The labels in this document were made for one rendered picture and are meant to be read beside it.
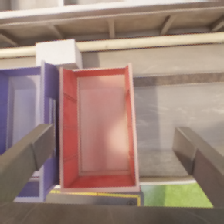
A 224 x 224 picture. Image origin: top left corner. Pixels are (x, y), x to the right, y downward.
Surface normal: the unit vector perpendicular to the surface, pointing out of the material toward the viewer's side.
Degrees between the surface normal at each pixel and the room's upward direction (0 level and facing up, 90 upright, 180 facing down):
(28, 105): 0
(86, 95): 0
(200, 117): 0
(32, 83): 29
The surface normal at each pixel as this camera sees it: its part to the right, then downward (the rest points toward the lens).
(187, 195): -0.05, -0.13
